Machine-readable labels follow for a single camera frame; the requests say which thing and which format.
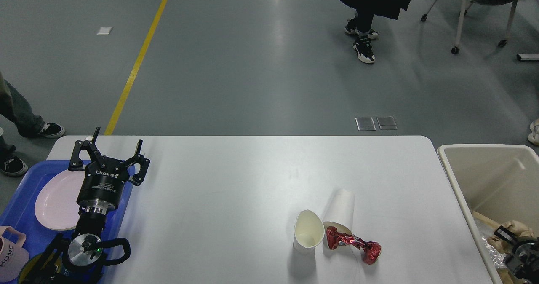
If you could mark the right metal floor plate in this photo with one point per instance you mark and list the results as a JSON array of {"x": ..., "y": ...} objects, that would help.
[{"x": 387, "y": 123}]

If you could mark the dark teal mug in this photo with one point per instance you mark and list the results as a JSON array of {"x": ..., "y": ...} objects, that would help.
[{"x": 32, "y": 264}]

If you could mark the pink mug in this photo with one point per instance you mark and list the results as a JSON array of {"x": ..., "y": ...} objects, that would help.
[{"x": 13, "y": 256}]

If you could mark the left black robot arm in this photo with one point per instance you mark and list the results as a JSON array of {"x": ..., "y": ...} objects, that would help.
[{"x": 81, "y": 258}]

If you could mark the white bar on floor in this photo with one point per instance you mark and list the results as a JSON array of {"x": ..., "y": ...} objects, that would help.
[{"x": 527, "y": 57}]

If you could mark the brown paper ball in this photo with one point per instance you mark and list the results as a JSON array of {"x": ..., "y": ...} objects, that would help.
[{"x": 516, "y": 227}]

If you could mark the white paper cup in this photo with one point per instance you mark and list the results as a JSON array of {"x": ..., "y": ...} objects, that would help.
[
  {"x": 340, "y": 211},
  {"x": 309, "y": 232}
]

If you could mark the metal floor plate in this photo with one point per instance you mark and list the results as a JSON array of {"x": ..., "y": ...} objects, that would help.
[
  {"x": 365, "y": 124},
  {"x": 387, "y": 123}
]

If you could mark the left metal floor plate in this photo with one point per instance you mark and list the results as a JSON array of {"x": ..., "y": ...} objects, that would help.
[{"x": 365, "y": 124}]

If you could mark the aluminium foil sheet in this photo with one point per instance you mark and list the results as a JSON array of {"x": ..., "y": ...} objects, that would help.
[{"x": 486, "y": 231}]

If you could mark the shoe at edge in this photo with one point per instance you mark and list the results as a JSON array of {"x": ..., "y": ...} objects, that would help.
[
  {"x": 533, "y": 136},
  {"x": 10, "y": 164},
  {"x": 17, "y": 109}
]

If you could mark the blue plastic tray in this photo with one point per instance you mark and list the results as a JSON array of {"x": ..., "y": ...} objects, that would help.
[{"x": 20, "y": 214}]

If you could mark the brown paper bag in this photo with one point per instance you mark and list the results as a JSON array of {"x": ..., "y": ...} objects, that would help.
[{"x": 504, "y": 274}]

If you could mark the pink plate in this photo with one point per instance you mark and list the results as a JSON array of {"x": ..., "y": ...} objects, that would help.
[{"x": 56, "y": 205}]

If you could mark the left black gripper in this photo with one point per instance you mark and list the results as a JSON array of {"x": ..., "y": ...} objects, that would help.
[{"x": 105, "y": 185}]

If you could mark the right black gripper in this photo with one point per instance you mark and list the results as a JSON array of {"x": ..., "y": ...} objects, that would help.
[{"x": 523, "y": 258}]

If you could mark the person in black coat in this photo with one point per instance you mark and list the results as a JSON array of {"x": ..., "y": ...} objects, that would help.
[{"x": 360, "y": 25}]

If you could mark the beige plastic bin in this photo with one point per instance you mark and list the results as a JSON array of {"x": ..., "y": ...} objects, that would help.
[{"x": 500, "y": 182}]

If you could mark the shoe at right edge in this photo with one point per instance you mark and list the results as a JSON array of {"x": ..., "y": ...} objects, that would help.
[{"x": 533, "y": 136}]

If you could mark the white paper on floor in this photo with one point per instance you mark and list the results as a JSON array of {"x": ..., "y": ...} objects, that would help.
[{"x": 104, "y": 31}]

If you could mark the red foil wrapper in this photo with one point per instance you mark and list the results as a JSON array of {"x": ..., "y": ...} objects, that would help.
[{"x": 371, "y": 249}]

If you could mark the lying white paper cup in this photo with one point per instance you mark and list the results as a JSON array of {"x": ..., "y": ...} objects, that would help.
[{"x": 340, "y": 211}]

